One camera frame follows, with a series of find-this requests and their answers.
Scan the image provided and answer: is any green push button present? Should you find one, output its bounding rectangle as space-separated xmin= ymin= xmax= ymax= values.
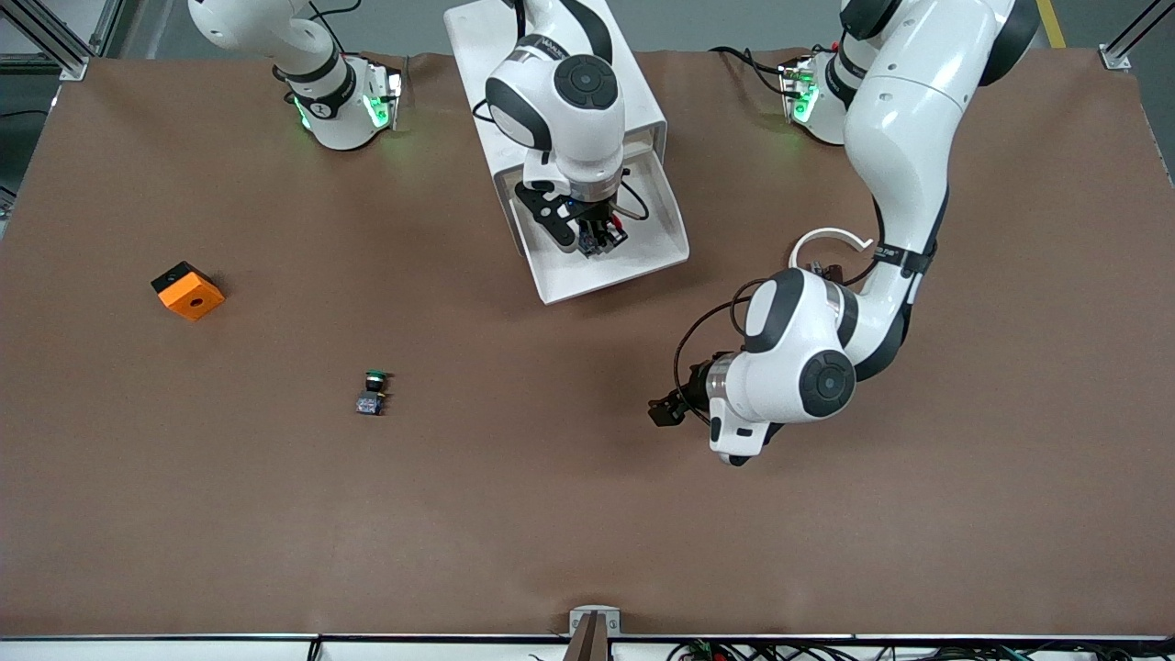
xmin=355 ymin=370 xmax=391 ymax=417

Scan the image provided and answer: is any orange block with black side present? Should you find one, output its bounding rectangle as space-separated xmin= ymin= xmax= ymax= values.
xmin=151 ymin=261 xmax=226 ymax=322

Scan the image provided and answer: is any white half-ring pipe clamp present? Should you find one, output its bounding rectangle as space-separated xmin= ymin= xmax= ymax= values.
xmin=788 ymin=226 xmax=873 ymax=272

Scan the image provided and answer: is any tangled cable bundle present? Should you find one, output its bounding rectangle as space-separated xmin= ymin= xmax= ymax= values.
xmin=666 ymin=640 xmax=1175 ymax=661

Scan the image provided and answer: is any aluminium frame post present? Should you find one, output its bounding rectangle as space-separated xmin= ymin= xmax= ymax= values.
xmin=1099 ymin=0 xmax=1175 ymax=73
xmin=0 ymin=0 xmax=125 ymax=82

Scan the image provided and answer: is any black right base cable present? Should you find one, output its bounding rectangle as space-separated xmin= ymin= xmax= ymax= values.
xmin=308 ymin=0 xmax=370 ymax=63

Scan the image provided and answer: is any brown table cover sheet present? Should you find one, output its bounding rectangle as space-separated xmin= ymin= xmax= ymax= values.
xmin=0 ymin=46 xmax=1175 ymax=639

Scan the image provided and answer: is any white cabinet drawer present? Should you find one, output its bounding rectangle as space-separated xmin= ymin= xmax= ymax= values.
xmin=508 ymin=124 xmax=691 ymax=306

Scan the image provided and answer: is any silver table edge bracket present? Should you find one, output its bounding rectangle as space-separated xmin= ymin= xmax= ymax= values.
xmin=567 ymin=604 xmax=622 ymax=661

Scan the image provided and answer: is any white four-drawer cabinet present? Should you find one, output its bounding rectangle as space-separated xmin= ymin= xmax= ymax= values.
xmin=443 ymin=0 xmax=668 ymax=241

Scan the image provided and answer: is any black base cable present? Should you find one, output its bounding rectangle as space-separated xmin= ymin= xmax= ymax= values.
xmin=709 ymin=44 xmax=792 ymax=100
xmin=308 ymin=0 xmax=370 ymax=63

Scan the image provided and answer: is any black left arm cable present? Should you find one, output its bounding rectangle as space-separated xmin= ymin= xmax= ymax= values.
xmin=675 ymin=209 xmax=919 ymax=432

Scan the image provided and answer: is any silver base connector plate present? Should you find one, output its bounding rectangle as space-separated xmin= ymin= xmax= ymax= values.
xmin=778 ymin=55 xmax=820 ymax=122
xmin=365 ymin=57 xmax=405 ymax=131

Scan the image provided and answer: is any black left base cable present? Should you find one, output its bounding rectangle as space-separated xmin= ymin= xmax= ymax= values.
xmin=709 ymin=44 xmax=792 ymax=100

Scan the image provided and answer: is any white table edge rail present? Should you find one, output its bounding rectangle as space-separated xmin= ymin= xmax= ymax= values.
xmin=0 ymin=633 xmax=1175 ymax=661

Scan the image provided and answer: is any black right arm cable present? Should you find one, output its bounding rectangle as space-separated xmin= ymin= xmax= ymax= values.
xmin=471 ymin=0 xmax=651 ymax=226

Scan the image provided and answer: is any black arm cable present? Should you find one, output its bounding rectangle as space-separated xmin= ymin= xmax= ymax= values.
xmin=675 ymin=209 xmax=919 ymax=432
xmin=471 ymin=0 xmax=651 ymax=226

